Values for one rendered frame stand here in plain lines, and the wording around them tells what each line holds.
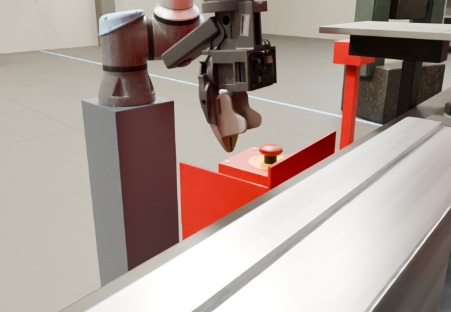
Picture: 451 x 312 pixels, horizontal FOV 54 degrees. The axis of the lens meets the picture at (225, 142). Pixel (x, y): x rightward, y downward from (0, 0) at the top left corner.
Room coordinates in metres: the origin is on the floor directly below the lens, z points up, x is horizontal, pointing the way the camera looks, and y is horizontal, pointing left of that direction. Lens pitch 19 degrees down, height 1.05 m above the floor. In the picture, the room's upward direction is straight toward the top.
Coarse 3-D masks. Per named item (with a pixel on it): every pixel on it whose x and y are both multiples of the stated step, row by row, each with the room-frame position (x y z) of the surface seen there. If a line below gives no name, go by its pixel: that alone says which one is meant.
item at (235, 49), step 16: (240, 0) 0.60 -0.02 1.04; (224, 16) 0.62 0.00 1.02; (240, 16) 0.59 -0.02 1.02; (256, 16) 0.60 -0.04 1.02; (224, 32) 0.61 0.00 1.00; (240, 32) 0.59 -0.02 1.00; (256, 32) 0.60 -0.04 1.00; (208, 48) 0.62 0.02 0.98; (224, 48) 0.61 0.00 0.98; (240, 48) 0.59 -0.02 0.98; (256, 48) 0.58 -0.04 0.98; (272, 48) 0.62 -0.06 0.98; (208, 64) 0.61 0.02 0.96; (224, 64) 0.60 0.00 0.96; (240, 64) 0.58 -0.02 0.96; (256, 64) 0.59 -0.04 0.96; (272, 64) 0.62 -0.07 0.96; (208, 80) 0.60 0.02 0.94; (224, 80) 0.60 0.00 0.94; (240, 80) 0.59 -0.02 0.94; (256, 80) 0.58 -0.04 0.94; (272, 80) 0.61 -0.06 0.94
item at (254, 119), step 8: (232, 96) 0.64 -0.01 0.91; (240, 96) 0.63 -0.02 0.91; (240, 104) 0.63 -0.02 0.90; (248, 104) 0.63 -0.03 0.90; (240, 112) 0.63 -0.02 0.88; (248, 112) 0.63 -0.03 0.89; (256, 112) 0.62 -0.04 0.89; (248, 120) 0.62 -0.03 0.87; (256, 120) 0.62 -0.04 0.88; (248, 128) 0.62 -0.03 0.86; (232, 136) 0.63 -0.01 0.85; (232, 144) 0.63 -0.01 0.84
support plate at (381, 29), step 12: (336, 24) 0.76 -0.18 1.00; (348, 24) 0.76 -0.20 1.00; (360, 24) 0.76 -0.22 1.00; (372, 24) 0.76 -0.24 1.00; (384, 24) 0.76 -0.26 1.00; (396, 24) 0.76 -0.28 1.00; (408, 24) 0.76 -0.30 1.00; (420, 24) 0.76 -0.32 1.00; (432, 24) 0.76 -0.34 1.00; (444, 24) 0.76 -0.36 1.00; (384, 36) 0.65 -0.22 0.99; (396, 36) 0.64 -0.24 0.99; (408, 36) 0.63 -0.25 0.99; (420, 36) 0.62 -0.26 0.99; (432, 36) 0.61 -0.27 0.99; (444, 36) 0.60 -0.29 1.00
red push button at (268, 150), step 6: (264, 144) 0.70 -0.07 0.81; (270, 144) 0.70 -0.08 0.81; (276, 144) 0.70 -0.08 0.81; (264, 150) 0.68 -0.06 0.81; (270, 150) 0.68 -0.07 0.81; (276, 150) 0.68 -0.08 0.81; (282, 150) 0.69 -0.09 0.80; (264, 156) 0.69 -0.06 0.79; (270, 156) 0.69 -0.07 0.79; (276, 156) 0.69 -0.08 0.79; (264, 162) 0.69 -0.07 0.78; (270, 162) 0.69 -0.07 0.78
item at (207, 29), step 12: (204, 24) 0.62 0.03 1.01; (216, 24) 0.61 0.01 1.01; (192, 36) 0.63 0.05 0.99; (204, 36) 0.62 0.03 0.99; (216, 36) 0.62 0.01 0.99; (180, 48) 0.65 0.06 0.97; (192, 48) 0.63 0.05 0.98; (204, 48) 0.65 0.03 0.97; (168, 60) 0.66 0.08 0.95; (180, 60) 0.65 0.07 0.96; (192, 60) 0.67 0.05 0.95
